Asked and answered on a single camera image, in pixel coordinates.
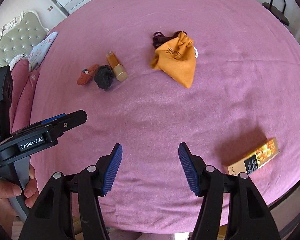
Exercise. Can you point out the gold L'Oreal box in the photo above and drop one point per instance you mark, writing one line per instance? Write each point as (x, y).
(253, 160)

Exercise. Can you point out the person's left hand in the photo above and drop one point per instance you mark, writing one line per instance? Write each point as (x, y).
(10, 190)

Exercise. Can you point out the rust orange sock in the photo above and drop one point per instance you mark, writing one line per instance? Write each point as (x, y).
(87, 75)

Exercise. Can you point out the maroon hair band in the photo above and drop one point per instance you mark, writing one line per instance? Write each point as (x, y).
(159, 38)

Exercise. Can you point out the brown grey sock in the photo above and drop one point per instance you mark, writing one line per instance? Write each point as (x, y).
(104, 77)

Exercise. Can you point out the pink folded quilt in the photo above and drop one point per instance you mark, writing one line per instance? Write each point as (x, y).
(24, 86)

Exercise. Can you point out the orange drawstring bag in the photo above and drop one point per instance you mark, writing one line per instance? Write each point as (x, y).
(177, 59)

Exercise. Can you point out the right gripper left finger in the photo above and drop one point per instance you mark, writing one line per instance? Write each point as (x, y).
(51, 215)

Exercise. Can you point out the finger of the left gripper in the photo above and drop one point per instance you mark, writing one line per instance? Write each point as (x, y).
(58, 125)

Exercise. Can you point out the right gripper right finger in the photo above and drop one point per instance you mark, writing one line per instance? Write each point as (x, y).
(249, 216)

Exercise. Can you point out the light blue pillow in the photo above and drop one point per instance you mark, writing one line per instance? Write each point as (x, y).
(39, 51)

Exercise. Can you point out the tufted green headboard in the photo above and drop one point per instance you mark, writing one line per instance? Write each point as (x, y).
(20, 35)

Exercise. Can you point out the pink bed sheet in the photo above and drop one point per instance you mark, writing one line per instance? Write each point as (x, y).
(246, 89)

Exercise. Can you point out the amber perfume bottle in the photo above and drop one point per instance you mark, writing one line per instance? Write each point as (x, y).
(118, 69)

